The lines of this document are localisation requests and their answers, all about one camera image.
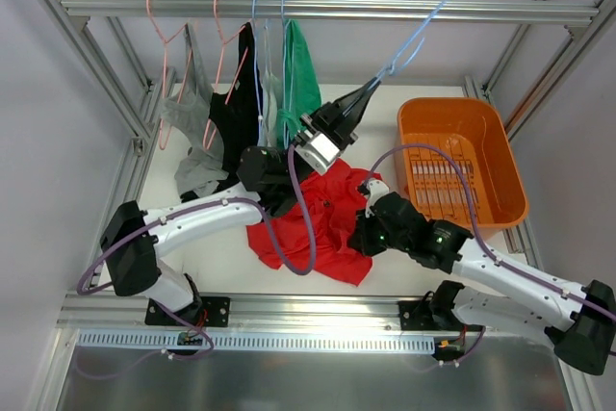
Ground red tank top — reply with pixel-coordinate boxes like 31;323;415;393
270;160;372;287

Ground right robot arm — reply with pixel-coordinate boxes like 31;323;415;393
348;181;615;376

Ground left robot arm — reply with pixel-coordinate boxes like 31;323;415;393
100;77;380;325

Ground green tank top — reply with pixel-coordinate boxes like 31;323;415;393
277;19;321;148

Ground white tank top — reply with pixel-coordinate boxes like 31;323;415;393
259;20;282;147

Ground light blue hanger with white top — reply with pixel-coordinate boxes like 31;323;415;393
251;0;269;146

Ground black tank top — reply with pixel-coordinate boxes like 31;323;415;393
209;22;258;193

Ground pink hanger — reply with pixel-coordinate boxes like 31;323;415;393
145;0;187;151
202;0;246;151

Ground grey tank top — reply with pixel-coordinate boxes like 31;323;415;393
162;24;228;202

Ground pink hanger left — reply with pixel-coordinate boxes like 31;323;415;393
145;0;187;151

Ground orange plastic basket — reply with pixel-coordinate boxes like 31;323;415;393
394;97;529;239

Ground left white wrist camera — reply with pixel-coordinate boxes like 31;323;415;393
293;114;342;175

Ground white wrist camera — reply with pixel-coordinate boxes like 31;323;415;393
358;177;391;218
293;114;342;175

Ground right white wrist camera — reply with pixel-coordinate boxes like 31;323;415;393
358;177;391;218

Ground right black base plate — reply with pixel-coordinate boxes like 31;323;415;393
398;300;434;331

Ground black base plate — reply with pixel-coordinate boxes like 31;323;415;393
398;300;434;331
144;295;231;327

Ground aluminium hanging rail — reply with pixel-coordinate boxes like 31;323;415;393
61;0;600;27

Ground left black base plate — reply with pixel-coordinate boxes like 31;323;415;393
144;295;231;327

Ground left aluminium frame post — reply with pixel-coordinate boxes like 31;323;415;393
9;0;160;152

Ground aluminium frame post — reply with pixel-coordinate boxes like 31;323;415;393
462;0;615;140
9;0;160;152

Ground right aluminium frame post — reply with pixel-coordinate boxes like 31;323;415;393
462;0;615;140

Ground white slotted cable duct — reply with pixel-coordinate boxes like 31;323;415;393
76;329;435;355

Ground front aluminium rail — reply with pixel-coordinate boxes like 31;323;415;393
56;289;530;336

